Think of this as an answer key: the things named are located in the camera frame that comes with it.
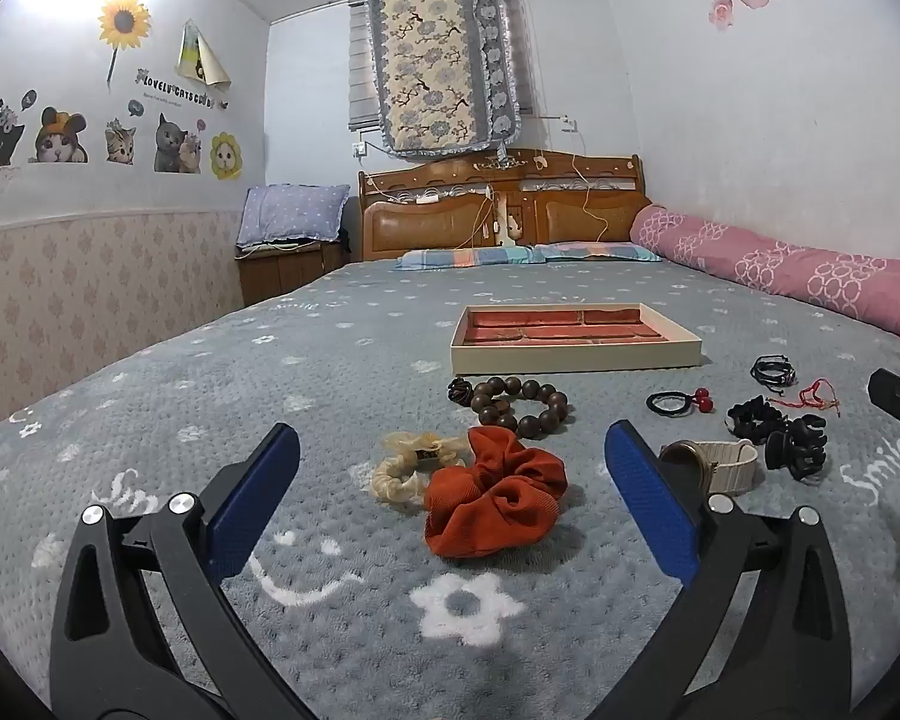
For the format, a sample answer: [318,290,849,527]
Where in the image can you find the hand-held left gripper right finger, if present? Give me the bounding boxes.
[592,420,856,720]

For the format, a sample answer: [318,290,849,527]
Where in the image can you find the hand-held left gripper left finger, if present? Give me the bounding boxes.
[49,422,323,720]

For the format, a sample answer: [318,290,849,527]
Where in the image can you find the watch with beige strap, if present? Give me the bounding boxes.
[658,439,760,496]

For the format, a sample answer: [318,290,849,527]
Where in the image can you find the black hair tie with cherries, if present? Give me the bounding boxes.
[646,386,715,417]

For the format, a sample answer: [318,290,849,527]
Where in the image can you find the black cord bracelet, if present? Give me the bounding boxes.
[750,354,797,389]

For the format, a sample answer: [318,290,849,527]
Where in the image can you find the cream sheer scrunchie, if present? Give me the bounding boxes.
[371,431,470,507]

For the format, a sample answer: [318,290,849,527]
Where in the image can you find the orange ribbed scrunchie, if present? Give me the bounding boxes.
[422,426,569,560]

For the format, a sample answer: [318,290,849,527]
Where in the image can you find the cream tray with brick lining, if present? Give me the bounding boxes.
[450,305,704,376]

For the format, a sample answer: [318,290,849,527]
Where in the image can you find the brown wooden bead bracelet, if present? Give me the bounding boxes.
[469,376,571,440]

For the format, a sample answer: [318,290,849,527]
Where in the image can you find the black claw clip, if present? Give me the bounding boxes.
[765,416,827,482]

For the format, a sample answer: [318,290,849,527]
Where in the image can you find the grey floral bed blanket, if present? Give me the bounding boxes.
[0,259,900,720]

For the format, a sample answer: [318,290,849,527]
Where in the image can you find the black scrunchie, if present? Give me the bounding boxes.
[726,394,787,442]

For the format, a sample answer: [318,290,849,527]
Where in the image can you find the pink patterned rolled quilt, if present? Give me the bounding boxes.
[628,204,900,346]

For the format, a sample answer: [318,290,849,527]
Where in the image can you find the wooden nightstand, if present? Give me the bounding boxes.
[234,236,350,308]

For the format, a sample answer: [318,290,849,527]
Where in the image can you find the striped pastel pillow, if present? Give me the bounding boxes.
[396,246,548,271]
[532,241,665,263]

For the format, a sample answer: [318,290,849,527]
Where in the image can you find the blue dotted pillow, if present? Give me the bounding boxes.
[236,184,352,248]

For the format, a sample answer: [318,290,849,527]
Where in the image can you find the small plush toy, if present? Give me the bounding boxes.
[495,191,527,245]

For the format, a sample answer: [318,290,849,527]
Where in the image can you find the wooden headboard with leather panels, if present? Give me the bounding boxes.
[358,150,648,262]

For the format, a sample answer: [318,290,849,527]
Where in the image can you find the sunflower face cat sticker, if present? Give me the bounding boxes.
[210,131,242,181]

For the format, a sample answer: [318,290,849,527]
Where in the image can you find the grey cats sticker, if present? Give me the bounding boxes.
[154,112,203,175]

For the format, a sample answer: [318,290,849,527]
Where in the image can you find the tabby kitten sticker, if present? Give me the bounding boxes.
[105,118,137,164]

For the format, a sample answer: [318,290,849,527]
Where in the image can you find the hamster hat cat sticker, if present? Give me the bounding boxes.
[30,106,89,164]

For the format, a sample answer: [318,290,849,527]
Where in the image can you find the cream floral hanging quilt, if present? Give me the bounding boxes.
[367,0,496,160]

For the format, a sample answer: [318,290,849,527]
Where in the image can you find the grey lace hanging quilt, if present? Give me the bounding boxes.
[471,0,523,142]

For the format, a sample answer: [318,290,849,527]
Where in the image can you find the red string bracelet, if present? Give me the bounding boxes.
[766,379,841,417]

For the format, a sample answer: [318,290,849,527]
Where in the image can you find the orange charging cable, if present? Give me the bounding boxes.
[570,127,610,242]

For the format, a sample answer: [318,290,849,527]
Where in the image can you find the black lettering wall sticker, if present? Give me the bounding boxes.
[136,67,230,115]

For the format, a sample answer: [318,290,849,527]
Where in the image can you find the peeling wall poster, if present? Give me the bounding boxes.
[176,17,232,87]

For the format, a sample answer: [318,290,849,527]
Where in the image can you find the sunflower wall sticker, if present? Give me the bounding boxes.
[97,0,153,83]

